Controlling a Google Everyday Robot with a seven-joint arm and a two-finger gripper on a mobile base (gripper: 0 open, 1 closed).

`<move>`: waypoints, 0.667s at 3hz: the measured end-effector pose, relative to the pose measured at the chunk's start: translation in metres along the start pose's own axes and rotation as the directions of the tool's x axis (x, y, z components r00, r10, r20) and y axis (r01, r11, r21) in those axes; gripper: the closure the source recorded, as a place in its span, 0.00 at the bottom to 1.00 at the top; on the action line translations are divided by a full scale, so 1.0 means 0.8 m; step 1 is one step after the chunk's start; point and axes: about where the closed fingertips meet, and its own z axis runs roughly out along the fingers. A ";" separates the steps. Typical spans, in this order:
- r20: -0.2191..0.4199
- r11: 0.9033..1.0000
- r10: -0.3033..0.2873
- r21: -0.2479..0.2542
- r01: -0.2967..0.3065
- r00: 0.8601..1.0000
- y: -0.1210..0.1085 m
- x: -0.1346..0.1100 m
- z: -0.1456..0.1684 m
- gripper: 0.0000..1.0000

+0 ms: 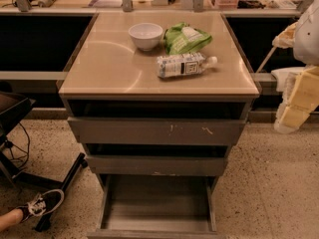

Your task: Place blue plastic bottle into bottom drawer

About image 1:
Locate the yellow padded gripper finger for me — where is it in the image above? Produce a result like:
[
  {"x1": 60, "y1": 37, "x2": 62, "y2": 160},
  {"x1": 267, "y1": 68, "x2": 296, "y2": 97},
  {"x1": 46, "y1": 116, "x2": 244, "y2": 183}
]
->
[
  {"x1": 274, "y1": 66, "x2": 319, "y2": 133},
  {"x1": 272, "y1": 23, "x2": 297, "y2": 49}
]

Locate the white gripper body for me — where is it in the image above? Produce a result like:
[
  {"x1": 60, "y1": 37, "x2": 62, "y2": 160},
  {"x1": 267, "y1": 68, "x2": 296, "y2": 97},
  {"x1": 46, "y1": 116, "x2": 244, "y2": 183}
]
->
[{"x1": 293, "y1": 0, "x2": 319, "y2": 66}]

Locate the clear plastic water bottle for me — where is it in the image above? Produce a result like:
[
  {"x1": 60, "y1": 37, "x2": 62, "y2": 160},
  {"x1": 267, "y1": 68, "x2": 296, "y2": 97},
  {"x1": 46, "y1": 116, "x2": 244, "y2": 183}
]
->
[{"x1": 157, "y1": 52, "x2": 217, "y2": 79}]

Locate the grey drawer cabinet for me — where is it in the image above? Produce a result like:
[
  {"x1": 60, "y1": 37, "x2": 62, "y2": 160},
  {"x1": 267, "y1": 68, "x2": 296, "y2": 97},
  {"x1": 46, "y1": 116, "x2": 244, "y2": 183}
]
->
[{"x1": 58, "y1": 11, "x2": 261, "y2": 239}]

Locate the grey middle drawer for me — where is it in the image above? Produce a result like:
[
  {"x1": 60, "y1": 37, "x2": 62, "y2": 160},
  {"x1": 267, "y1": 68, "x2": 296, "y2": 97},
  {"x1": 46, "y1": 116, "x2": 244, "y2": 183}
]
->
[{"x1": 87, "y1": 155, "x2": 226, "y2": 176}]

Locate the grey drawer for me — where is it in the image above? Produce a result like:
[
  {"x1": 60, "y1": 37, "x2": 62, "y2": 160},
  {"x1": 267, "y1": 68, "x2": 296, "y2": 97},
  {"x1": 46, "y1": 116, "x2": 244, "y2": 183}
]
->
[
  {"x1": 87, "y1": 175, "x2": 226, "y2": 239},
  {"x1": 87, "y1": 155, "x2": 226, "y2": 176},
  {"x1": 68, "y1": 117, "x2": 245, "y2": 145}
]

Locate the grey bottom drawer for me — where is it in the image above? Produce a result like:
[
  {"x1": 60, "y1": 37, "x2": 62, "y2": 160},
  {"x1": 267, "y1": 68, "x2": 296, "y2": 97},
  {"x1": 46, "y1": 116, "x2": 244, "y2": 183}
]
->
[{"x1": 87, "y1": 175, "x2": 226, "y2": 239}]

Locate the grey top drawer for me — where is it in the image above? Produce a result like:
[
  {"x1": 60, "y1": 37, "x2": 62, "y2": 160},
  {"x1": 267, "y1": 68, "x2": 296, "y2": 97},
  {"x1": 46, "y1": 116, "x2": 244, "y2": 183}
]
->
[{"x1": 68, "y1": 117, "x2": 245, "y2": 145}]

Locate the white stick with black tip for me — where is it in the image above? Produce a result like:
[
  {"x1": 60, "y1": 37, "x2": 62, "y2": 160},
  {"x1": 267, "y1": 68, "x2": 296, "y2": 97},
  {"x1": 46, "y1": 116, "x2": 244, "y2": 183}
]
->
[{"x1": 255, "y1": 46, "x2": 277, "y2": 73}]

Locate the white curved plastic piece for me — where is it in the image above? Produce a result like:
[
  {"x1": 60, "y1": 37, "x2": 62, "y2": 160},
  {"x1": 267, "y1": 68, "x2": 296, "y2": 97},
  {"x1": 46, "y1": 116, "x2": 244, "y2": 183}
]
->
[{"x1": 271, "y1": 67, "x2": 303, "y2": 93}]

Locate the green snack bag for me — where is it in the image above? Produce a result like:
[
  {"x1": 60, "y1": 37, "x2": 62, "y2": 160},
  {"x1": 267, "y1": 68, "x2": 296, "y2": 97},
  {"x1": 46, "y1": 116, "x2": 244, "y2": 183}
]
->
[{"x1": 163, "y1": 22, "x2": 212, "y2": 55}]

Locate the white ceramic bowl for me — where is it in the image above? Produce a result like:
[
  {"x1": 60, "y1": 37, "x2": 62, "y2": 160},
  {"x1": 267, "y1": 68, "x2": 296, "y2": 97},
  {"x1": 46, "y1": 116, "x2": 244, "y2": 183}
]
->
[{"x1": 129, "y1": 23, "x2": 163, "y2": 51}]

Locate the paper booklet on counter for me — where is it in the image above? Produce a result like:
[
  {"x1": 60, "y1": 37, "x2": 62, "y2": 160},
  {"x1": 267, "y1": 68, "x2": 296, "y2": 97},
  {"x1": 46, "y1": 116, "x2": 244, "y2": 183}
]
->
[{"x1": 88, "y1": 0, "x2": 123, "y2": 8}]

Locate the black and white sneaker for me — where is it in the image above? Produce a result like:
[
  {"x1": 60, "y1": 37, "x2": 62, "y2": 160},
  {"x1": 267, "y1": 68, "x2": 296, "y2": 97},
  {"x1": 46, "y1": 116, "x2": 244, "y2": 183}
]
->
[{"x1": 18, "y1": 189, "x2": 65, "y2": 222}]

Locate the black chair base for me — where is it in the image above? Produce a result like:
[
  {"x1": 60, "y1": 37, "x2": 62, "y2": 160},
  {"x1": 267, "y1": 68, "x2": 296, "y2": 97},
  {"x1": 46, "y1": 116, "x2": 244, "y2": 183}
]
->
[{"x1": 0, "y1": 91, "x2": 89, "y2": 233}]

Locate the person's bare leg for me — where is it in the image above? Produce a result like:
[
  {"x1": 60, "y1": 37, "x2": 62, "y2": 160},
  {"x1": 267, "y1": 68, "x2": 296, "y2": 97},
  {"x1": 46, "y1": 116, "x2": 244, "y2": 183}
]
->
[{"x1": 0, "y1": 208, "x2": 23, "y2": 232}]

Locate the black cable on floor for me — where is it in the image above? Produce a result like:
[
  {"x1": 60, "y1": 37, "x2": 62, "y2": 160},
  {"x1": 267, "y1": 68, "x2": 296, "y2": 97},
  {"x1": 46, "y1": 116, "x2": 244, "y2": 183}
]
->
[{"x1": 3, "y1": 121, "x2": 32, "y2": 169}]

